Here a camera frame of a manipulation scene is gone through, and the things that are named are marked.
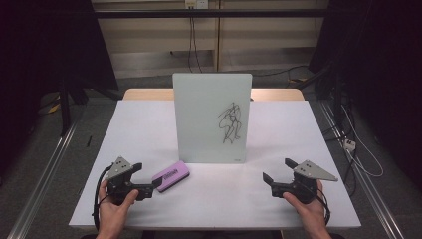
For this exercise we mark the white wall outlet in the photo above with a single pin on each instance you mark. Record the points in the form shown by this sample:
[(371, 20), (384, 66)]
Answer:
[(196, 3)]

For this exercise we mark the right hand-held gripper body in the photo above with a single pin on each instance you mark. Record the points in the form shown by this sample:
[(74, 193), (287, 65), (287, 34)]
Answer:
[(305, 189)]

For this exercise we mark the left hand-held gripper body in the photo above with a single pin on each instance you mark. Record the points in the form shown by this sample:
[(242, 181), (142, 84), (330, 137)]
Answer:
[(118, 190)]

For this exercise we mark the person's right hand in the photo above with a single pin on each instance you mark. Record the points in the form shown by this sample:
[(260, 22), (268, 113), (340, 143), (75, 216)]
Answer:
[(312, 214)]

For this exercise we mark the black pen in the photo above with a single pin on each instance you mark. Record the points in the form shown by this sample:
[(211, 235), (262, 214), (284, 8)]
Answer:
[(89, 141)]

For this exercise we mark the black horizontal bar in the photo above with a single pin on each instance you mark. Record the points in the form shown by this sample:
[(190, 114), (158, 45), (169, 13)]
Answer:
[(212, 13)]

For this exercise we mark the purple whiteboard eraser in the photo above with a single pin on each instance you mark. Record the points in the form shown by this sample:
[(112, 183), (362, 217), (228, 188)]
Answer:
[(172, 175)]

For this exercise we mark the person's left hand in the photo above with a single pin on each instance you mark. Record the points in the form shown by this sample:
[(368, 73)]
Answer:
[(112, 215)]

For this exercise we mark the black metal stand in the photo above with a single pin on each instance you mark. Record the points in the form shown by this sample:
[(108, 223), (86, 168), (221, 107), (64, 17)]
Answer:
[(65, 109)]

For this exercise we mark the small whiteboard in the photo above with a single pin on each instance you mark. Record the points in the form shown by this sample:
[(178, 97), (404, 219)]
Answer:
[(199, 116)]

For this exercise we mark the black curtain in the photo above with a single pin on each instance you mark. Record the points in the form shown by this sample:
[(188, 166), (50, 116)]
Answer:
[(381, 66), (40, 49)]

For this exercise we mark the metal floor rail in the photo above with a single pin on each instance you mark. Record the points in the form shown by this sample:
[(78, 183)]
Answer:
[(365, 186), (46, 172)]

